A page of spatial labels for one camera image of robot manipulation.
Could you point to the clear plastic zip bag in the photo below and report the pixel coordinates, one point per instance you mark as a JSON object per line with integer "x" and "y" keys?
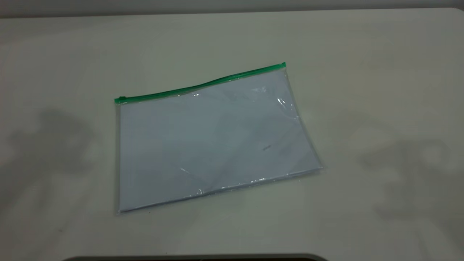
{"x": 217, "y": 145}

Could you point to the white paper sheets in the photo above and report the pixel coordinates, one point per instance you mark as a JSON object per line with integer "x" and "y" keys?
{"x": 203, "y": 145}

